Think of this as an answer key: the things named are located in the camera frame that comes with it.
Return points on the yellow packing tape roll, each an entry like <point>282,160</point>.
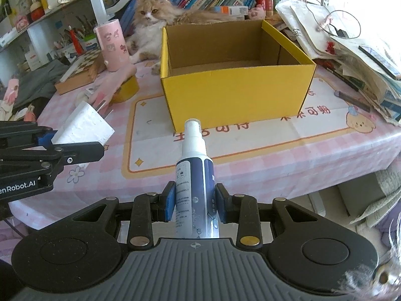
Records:
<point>128,91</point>

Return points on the pink pig plush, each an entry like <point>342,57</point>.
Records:
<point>257,13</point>

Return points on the white jar green lid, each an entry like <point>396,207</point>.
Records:
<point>91,44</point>

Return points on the wooden chessboard box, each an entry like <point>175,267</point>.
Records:
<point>78,78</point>

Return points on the yellow cardboard box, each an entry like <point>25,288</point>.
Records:
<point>235,94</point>

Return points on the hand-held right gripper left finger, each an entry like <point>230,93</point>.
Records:
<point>169,200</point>

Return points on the pink plush toy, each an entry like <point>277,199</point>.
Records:
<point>9,95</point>

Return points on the white and blue spray bottle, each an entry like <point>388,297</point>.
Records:
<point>194,178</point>

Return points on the orange and white carton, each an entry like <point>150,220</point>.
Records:
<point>233,10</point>

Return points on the white carton red label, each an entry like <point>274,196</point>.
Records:
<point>33,61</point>

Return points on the black pen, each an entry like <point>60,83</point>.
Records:
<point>341,79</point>

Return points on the pink sponge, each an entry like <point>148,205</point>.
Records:
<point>112,83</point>

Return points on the red and white doll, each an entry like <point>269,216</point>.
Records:
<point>37,11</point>

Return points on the grey quilted cushion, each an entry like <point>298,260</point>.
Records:
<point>376,194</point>

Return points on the white flat stick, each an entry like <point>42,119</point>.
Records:
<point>76,69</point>

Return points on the pen holder with pens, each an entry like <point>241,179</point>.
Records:
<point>67,48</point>

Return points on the pink checked desktop cloth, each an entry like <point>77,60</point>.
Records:
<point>282,156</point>

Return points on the pink cylindrical humidifier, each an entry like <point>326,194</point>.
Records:
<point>112,47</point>

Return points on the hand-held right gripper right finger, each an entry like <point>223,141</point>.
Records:
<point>223,205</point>

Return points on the white power adapter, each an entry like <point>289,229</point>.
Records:
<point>84,125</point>

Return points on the grey pen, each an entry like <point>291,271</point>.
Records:
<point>352,100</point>

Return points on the fluffy orange and white cat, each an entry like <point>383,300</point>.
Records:
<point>150,28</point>

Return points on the pile of papers and bags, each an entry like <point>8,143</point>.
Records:
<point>354,62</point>

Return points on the black charger plug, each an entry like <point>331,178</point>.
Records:
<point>341,33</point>

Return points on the grey fluffy trim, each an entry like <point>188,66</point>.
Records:
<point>360,279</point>

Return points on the red tassel charm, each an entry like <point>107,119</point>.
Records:
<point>75,42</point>

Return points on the grey cloth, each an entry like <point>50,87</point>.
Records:
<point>40,81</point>

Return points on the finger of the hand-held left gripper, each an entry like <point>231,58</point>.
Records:
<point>45,138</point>
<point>81,153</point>

